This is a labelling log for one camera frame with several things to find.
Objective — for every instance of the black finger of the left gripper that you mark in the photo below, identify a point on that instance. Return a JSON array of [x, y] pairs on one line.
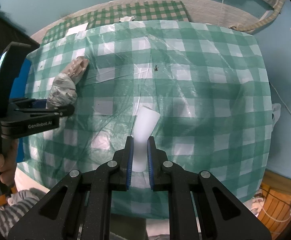
[[26, 109]]

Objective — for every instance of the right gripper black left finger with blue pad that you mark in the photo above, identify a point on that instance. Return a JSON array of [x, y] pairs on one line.
[[78, 207]]

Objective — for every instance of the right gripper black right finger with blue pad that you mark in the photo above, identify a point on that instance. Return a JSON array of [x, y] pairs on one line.
[[200, 206]]

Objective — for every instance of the plastic pink bundle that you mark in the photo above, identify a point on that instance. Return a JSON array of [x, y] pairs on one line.
[[63, 90]]

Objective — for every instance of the person left hand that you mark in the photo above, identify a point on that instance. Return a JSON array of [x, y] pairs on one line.
[[8, 164]]

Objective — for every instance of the blue cardboard box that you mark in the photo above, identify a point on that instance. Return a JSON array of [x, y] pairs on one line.
[[18, 91]]

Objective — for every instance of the grey striped clothing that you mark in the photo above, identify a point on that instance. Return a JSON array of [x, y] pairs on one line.
[[18, 204]]

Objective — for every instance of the orange wooden crate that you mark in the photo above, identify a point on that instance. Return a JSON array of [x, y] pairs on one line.
[[275, 206]]

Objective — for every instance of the white square paper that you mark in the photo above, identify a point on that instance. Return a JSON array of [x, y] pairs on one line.
[[76, 29]]

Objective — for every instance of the teal checkered plastic tablecloth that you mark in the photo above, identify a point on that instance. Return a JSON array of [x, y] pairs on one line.
[[208, 83]]

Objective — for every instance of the crumpled white paper scrap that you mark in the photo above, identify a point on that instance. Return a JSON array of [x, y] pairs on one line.
[[127, 18]]

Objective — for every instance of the green beige checkered cloth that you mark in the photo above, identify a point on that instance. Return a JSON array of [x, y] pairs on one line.
[[139, 11]]

